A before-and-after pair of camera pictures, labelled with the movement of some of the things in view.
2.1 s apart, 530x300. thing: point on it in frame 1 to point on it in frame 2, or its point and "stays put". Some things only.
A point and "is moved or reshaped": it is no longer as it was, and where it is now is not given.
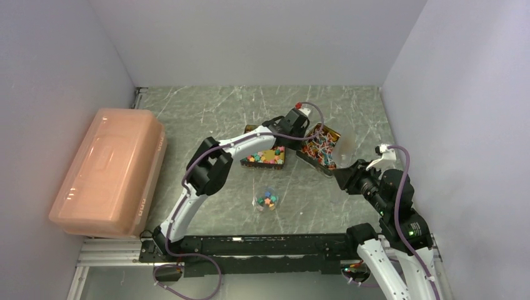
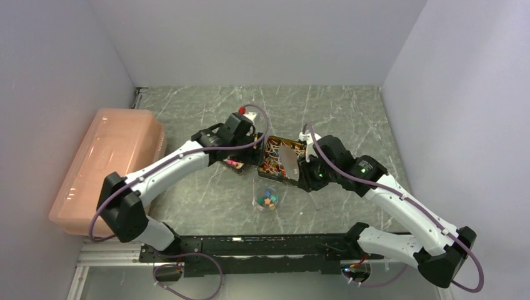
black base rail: (224, 255) stays put
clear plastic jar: (267, 199) stays put
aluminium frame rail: (105, 252) stays put
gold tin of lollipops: (322, 146) is moved or reshaped
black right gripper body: (365, 182) to (315, 175)
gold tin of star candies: (273, 157) to (235, 166)
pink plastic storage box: (110, 189) stays put
